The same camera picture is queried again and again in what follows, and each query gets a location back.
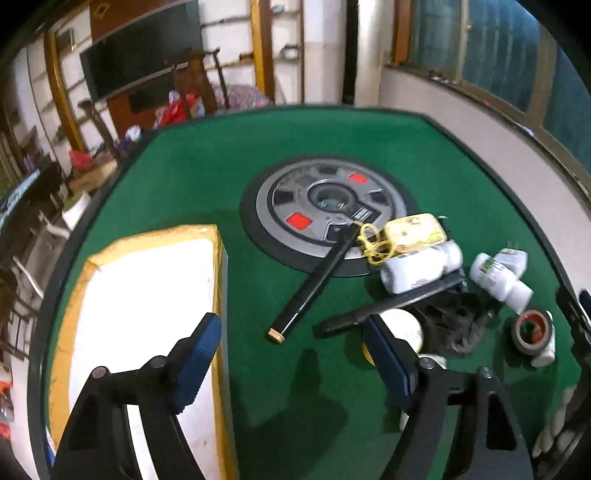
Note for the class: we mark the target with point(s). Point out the yellow-rimmed white storage box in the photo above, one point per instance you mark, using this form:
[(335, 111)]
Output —
[(134, 300)]

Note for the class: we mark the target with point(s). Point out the black tape roll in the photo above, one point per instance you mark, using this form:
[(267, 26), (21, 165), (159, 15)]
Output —
[(532, 331)]

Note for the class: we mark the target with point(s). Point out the dark wooden chair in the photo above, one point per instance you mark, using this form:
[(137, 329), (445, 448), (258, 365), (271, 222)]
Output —
[(188, 69)]

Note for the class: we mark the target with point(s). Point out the black marker pen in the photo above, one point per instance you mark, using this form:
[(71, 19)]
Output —
[(337, 324)]

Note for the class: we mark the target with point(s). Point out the black marker tan cap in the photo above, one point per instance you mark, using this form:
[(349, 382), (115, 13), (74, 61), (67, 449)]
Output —
[(312, 286)]

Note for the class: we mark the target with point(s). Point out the white pill bottle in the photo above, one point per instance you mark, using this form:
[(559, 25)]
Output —
[(409, 271)]

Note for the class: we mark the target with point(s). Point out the white bottle green label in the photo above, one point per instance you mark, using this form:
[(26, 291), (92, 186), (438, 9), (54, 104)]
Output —
[(500, 282)]

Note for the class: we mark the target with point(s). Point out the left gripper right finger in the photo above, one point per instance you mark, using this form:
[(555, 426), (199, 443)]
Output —
[(488, 441)]

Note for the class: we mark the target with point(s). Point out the round grey table centre panel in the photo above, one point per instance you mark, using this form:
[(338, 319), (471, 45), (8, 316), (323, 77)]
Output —
[(295, 210)]

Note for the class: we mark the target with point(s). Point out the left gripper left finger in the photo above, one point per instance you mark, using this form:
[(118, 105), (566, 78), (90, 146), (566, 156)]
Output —
[(97, 441)]

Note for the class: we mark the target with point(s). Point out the red plastic bag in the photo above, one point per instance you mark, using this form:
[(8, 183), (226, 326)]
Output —
[(179, 109)]

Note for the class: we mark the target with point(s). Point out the black flat television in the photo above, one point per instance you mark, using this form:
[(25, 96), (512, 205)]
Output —
[(141, 48)]

